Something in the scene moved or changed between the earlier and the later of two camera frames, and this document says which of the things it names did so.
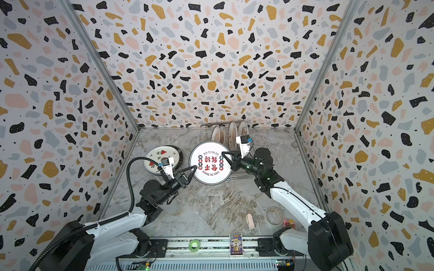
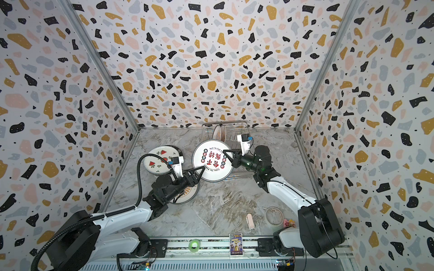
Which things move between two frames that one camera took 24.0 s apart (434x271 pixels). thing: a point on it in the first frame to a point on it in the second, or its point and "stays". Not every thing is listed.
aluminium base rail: [201, 253] stays
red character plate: [242, 129] to [209, 154]
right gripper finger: [235, 162] stays
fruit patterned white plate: [157, 153] stays
